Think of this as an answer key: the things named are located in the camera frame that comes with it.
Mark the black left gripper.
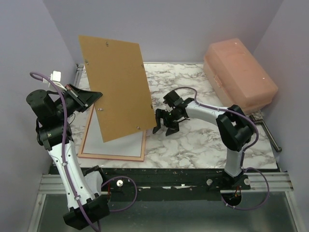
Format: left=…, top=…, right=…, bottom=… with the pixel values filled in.
left=56, top=83, right=103, bottom=118

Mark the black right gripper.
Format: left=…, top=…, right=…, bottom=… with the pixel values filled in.
left=153, top=109, right=180, bottom=137

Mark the brown cardboard backing board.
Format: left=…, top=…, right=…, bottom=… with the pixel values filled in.
left=79, top=35, right=156, bottom=142

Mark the landscape photo print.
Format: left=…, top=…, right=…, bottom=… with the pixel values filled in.
left=83, top=110, right=144, bottom=157

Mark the pink wooden picture frame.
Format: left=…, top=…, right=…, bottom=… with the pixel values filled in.
left=78, top=107, right=146, bottom=161

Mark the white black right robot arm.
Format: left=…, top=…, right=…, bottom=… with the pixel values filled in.
left=153, top=98, right=258, bottom=189

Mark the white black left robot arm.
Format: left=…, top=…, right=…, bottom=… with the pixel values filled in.
left=26, top=84, right=110, bottom=230

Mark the translucent pink plastic box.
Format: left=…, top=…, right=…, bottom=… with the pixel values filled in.
left=203, top=38, right=278, bottom=115

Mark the black metal table clamp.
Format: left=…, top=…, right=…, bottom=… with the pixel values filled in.
left=249, top=115, right=282, bottom=153

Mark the aluminium front rail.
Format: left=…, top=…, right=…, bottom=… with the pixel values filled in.
left=38, top=172, right=294, bottom=195

